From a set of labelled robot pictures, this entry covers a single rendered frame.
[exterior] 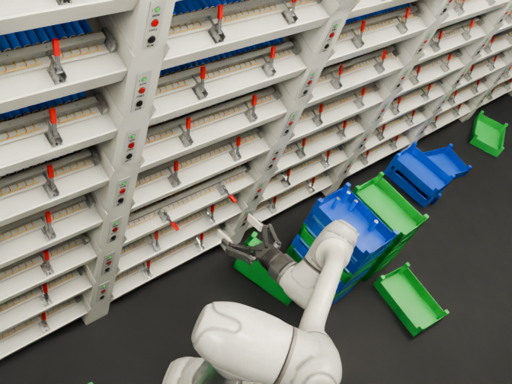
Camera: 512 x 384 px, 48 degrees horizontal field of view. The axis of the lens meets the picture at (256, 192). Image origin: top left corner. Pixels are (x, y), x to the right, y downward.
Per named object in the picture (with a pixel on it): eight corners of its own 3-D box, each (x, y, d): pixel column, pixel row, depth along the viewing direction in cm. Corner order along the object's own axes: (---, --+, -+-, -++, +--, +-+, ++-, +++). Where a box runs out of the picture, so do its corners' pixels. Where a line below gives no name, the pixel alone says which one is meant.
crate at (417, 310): (440, 320, 274) (449, 312, 268) (413, 337, 263) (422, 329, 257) (400, 270, 287) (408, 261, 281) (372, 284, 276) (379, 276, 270)
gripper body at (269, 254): (265, 276, 183) (245, 259, 188) (283, 265, 188) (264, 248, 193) (269, 260, 179) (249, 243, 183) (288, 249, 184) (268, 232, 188)
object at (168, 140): (281, 117, 203) (302, 97, 192) (134, 174, 167) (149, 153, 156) (251, 69, 206) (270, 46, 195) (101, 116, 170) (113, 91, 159)
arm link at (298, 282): (287, 289, 186) (311, 256, 184) (322, 321, 178) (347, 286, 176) (271, 287, 177) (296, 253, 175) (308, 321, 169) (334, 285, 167)
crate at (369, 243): (390, 243, 241) (399, 232, 235) (360, 264, 228) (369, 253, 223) (340, 193, 251) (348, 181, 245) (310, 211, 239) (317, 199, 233)
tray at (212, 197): (250, 187, 231) (261, 177, 223) (119, 248, 195) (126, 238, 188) (225, 144, 233) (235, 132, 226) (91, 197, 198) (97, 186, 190)
